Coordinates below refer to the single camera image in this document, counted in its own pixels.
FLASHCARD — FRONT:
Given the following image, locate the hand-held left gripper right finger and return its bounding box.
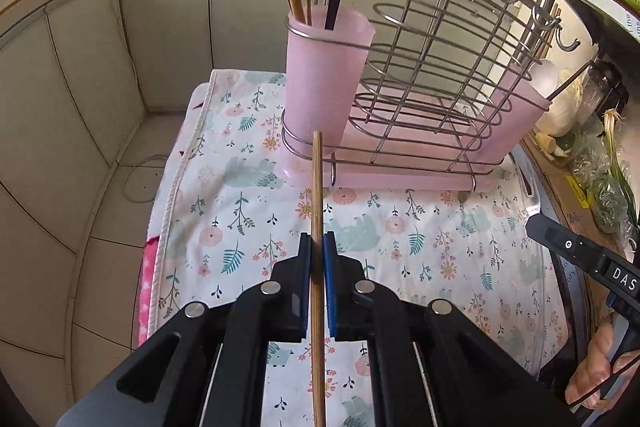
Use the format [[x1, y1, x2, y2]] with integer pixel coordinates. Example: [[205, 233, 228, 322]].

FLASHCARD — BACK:
[[325, 232, 586, 427]]

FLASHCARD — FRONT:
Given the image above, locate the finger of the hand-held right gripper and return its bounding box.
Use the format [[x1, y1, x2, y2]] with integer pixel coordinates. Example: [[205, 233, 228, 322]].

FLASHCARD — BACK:
[[526, 213, 640, 303]]

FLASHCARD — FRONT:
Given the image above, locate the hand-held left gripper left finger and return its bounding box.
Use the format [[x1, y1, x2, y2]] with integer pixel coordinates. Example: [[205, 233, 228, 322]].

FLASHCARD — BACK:
[[55, 233, 312, 427]]

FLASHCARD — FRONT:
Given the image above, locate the short pink utensil cup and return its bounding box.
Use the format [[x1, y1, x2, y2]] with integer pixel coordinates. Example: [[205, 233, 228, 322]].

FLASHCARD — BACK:
[[492, 59, 551, 158]]

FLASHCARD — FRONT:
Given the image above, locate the tall pink utensil cup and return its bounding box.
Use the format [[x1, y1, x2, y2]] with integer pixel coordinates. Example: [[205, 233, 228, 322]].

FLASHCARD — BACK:
[[285, 4, 376, 148]]

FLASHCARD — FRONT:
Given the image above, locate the person's right hand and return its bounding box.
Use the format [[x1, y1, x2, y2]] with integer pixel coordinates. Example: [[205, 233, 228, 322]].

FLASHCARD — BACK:
[[565, 314, 640, 409]]

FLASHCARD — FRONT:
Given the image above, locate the bag of green vegetables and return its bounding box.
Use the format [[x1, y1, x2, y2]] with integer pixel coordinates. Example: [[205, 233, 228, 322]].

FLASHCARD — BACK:
[[565, 109, 638, 233]]

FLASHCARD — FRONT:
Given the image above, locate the floral print cloth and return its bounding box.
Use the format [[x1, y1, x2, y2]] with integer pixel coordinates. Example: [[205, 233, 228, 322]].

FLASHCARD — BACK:
[[150, 69, 571, 427]]

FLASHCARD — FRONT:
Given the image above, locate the pink drip tray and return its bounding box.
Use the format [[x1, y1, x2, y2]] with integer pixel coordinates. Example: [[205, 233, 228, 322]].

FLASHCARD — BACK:
[[280, 107, 511, 192]]

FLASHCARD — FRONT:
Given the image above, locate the white plastic bag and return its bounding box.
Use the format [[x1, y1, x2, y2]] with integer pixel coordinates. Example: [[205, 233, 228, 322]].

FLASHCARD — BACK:
[[537, 69, 591, 138]]

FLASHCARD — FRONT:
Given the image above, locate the pink dotted towel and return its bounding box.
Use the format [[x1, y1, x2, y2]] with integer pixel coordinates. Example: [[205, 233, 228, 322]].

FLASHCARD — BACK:
[[135, 237, 161, 350]]

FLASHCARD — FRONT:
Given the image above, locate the black blender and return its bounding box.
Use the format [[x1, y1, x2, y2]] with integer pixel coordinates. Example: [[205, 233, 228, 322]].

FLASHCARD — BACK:
[[580, 59, 630, 122]]

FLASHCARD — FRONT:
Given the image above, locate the dark grey appliance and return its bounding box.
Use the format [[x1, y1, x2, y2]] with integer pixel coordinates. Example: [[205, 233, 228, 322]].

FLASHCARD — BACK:
[[552, 0, 640, 72]]

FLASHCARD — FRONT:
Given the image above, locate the steel wire dish rack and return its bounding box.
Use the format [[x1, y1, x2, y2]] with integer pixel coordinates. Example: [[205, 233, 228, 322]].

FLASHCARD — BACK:
[[281, 0, 581, 190]]

